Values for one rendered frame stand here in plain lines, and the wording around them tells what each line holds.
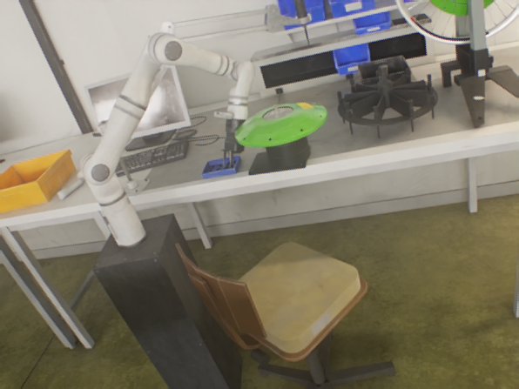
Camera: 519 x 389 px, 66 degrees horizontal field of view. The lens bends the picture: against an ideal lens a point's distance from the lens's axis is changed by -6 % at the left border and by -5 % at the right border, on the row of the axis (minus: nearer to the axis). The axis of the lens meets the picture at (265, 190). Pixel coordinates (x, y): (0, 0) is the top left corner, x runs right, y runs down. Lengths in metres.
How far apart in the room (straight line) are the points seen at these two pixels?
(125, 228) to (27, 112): 1.71
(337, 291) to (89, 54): 1.91
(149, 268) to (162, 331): 0.30
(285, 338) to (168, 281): 0.42
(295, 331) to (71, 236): 2.42
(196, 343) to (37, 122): 1.88
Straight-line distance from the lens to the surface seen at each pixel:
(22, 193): 2.01
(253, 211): 2.72
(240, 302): 1.09
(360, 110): 1.53
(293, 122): 1.32
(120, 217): 1.40
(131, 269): 1.42
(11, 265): 2.34
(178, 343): 1.64
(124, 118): 1.31
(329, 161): 1.40
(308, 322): 1.28
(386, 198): 2.64
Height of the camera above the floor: 1.56
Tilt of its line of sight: 29 degrees down
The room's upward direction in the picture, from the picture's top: 17 degrees counter-clockwise
